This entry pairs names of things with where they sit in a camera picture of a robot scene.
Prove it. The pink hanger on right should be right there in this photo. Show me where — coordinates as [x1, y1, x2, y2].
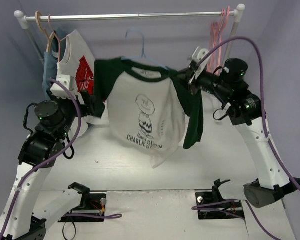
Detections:
[206, 7, 231, 75]

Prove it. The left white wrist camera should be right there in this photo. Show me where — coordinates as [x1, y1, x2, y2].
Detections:
[50, 74, 78, 99]

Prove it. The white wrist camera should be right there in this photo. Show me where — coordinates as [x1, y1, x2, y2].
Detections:
[50, 74, 78, 99]
[188, 46, 211, 86]

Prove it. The blue hanging garment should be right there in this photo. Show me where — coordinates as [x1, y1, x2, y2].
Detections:
[42, 38, 66, 100]

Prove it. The pink wire hanger left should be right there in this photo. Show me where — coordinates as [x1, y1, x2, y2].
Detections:
[48, 14, 68, 62]

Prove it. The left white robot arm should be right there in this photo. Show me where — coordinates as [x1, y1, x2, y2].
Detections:
[0, 90, 96, 240]

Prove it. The white Coca-Cola t-shirt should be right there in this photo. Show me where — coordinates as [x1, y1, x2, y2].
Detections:
[55, 29, 111, 138]

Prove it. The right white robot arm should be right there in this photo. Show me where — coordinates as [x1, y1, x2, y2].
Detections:
[177, 58, 300, 209]

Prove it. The black cable loop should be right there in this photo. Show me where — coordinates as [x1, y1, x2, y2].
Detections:
[62, 220, 77, 240]

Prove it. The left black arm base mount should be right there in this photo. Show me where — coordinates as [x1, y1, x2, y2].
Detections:
[58, 182, 107, 223]

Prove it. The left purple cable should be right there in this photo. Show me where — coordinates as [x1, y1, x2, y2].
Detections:
[0, 78, 123, 238]

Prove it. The green and white raglan t-shirt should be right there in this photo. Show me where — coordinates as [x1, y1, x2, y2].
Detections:
[93, 57, 204, 168]

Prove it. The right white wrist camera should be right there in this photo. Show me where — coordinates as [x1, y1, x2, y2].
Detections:
[188, 46, 211, 86]

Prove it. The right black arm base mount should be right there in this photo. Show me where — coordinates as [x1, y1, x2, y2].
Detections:
[191, 179, 245, 220]

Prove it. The wooden clothes hanger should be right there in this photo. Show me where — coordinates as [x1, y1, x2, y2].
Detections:
[35, 11, 55, 53]

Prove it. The white metal clothes rack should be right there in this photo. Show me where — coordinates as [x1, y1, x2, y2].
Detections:
[14, 3, 246, 66]

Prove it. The light blue wire hanger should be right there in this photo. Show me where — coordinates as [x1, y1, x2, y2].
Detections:
[121, 28, 169, 70]

